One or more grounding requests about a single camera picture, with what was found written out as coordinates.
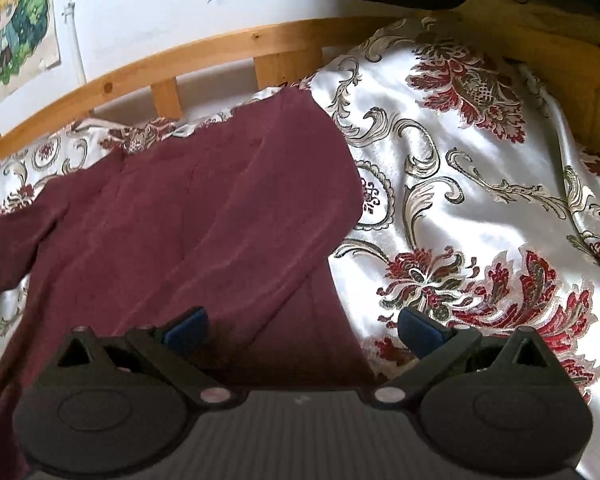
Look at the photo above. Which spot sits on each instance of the white wall pipe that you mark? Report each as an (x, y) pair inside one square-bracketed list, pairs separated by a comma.
[(74, 20)]

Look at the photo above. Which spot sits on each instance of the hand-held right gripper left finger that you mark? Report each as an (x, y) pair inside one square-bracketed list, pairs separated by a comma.
[(187, 328)]

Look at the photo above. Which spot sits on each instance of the white floral satin bedspread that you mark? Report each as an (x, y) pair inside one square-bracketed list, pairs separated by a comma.
[(480, 185)]

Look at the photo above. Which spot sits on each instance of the wooden side board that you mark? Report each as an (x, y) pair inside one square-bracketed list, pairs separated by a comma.
[(545, 45)]

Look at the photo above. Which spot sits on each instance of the maroon knit garment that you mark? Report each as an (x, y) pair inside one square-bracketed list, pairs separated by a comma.
[(180, 210)]

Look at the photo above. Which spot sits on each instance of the cartoon figure wall poster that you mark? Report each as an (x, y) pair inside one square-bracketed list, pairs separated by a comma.
[(15, 25)]

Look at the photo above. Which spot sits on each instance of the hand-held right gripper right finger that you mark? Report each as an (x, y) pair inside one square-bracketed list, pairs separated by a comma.
[(420, 331)]

